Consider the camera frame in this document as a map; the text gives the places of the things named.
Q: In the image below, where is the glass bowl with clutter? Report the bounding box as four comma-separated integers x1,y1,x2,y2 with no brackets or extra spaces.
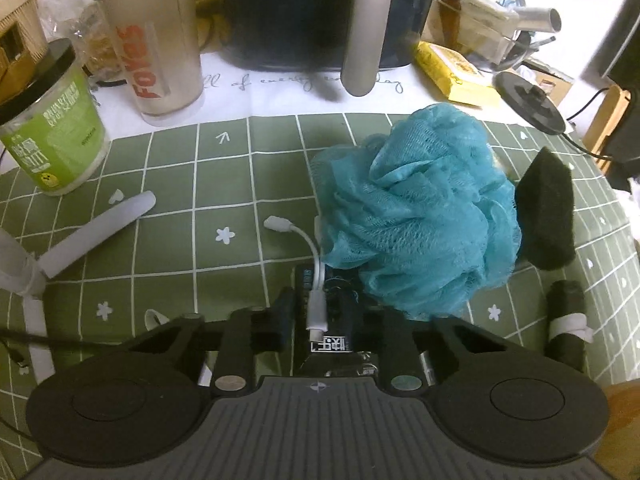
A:
423,0,562,72

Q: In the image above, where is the black round kettle base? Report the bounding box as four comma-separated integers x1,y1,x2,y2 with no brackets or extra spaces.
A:
492,72,566,136

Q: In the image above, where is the beige shaker bottle grey lid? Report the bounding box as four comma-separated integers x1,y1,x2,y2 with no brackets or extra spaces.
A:
93,0,204,126

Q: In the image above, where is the white phone tripod stand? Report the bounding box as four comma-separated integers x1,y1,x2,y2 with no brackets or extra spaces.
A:
1,191,156,384

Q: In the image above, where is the teal mesh bath loofah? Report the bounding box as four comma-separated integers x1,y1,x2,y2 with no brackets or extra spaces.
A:
311,104,522,320

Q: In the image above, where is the green grid tablecloth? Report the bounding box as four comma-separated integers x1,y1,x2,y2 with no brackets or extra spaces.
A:
0,112,640,478

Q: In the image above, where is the green label round tub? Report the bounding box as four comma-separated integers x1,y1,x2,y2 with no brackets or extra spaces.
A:
1,38,110,196

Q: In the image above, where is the black roll white band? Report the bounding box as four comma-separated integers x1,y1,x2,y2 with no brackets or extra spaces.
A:
544,280,593,372

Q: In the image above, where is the dark blue air fryer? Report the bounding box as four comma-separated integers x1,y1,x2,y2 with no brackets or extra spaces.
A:
224,0,433,96

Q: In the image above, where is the white usb cable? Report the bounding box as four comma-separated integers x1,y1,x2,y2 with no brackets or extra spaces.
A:
262,213,330,344

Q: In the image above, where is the yellow wet wipes pack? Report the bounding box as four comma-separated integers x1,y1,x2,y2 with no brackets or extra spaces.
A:
414,41,501,107

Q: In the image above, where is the black small card package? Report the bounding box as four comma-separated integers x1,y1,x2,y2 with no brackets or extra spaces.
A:
291,263,378,377

